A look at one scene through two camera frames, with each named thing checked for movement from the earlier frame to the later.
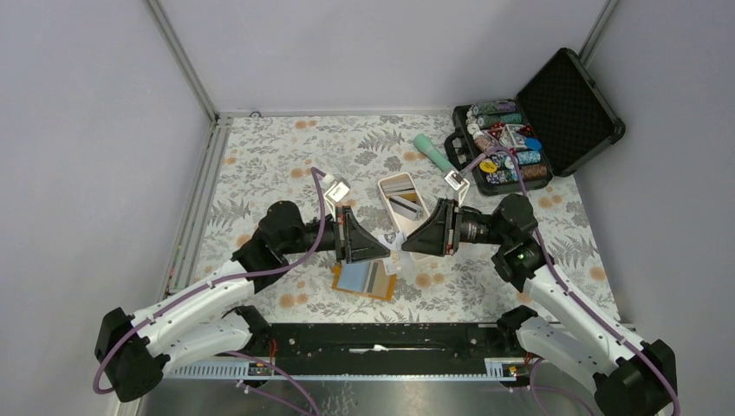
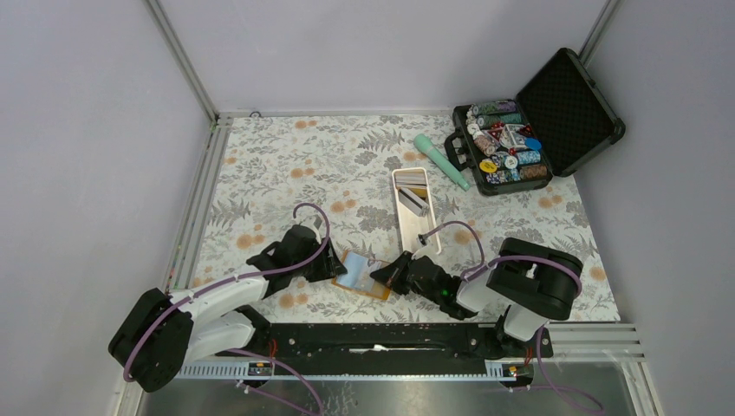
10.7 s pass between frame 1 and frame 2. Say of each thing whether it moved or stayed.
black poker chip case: stayed
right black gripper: moved
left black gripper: moved
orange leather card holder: stayed
